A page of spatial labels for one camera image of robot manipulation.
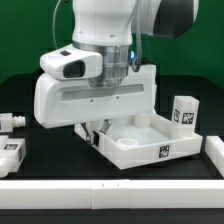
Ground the white thin cable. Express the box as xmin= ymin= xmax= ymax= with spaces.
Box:
xmin=52 ymin=0 xmax=65 ymax=51

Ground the white obstacle rail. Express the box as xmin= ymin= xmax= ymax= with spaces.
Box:
xmin=205 ymin=136 xmax=224 ymax=178
xmin=0 ymin=180 xmax=224 ymax=209

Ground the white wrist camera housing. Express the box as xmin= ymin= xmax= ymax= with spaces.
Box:
xmin=40 ymin=45 xmax=103 ymax=80

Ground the white right obstacle rail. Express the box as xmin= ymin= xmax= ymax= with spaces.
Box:
xmin=205 ymin=136 xmax=224 ymax=178

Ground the white front obstacle rail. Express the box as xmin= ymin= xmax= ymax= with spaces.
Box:
xmin=0 ymin=180 xmax=224 ymax=209

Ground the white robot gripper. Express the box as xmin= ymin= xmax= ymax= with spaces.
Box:
xmin=34 ymin=64 xmax=157 ymax=146

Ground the white square table top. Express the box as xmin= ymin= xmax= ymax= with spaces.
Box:
xmin=74 ymin=112 xmax=202 ymax=169

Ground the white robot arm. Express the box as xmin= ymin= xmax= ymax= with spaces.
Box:
xmin=34 ymin=0 xmax=199 ymax=128

